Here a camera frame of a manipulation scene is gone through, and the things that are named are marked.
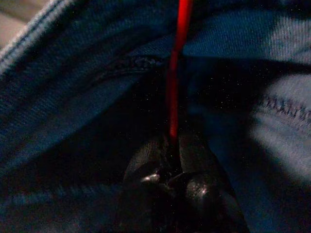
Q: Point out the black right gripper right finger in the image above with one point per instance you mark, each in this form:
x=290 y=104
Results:
x=201 y=189

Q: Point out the red plastic hanger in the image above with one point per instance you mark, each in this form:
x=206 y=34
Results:
x=178 y=48

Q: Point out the blue denim jeans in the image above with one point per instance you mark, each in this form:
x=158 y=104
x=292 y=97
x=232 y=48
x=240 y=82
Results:
x=73 y=85

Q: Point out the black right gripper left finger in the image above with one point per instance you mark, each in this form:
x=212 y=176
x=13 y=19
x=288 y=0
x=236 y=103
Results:
x=145 y=184

